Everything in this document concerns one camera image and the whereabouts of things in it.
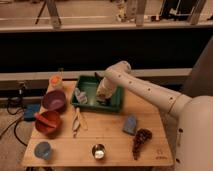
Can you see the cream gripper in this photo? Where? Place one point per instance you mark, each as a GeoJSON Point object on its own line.
{"type": "Point", "coordinates": [105, 89]}

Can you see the grey rectangular eraser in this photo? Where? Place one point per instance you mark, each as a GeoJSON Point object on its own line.
{"type": "Point", "coordinates": [105, 102]}

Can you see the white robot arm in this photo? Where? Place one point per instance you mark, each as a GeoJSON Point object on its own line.
{"type": "Point", "coordinates": [194, 143]}

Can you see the green plastic tray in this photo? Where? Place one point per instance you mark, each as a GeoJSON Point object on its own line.
{"type": "Point", "coordinates": [89, 84]}

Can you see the black metal ladle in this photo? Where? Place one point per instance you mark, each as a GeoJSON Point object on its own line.
{"type": "Point", "coordinates": [98, 77]}

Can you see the clear plastic packet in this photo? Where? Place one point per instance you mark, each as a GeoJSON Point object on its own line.
{"type": "Point", "coordinates": [80, 96]}

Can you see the wooden tongs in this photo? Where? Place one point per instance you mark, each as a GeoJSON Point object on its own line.
{"type": "Point", "coordinates": [78, 121]}

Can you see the wooden folding table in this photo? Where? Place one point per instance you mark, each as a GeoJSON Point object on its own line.
{"type": "Point", "coordinates": [106, 129]}

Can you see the blue sponge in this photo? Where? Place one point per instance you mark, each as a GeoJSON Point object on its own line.
{"type": "Point", "coordinates": [130, 125]}

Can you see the purple bowl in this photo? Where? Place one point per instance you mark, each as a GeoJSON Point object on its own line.
{"type": "Point", "coordinates": [54, 100]}

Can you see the small metal cup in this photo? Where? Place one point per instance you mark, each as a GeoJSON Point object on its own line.
{"type": "Point", "coordinates": [98, 151]}

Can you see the red bowl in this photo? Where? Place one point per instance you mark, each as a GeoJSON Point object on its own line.
{"type": "Point", "coordinates": [47, 122]}

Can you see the blue power strip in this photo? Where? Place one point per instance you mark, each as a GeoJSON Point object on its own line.
{"type": "Point", "coordinates": [29, 112]}

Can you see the blue plastic cup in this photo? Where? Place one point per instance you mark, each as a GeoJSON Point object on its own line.
{"type": "Point", "coordinates": [43, 150]}

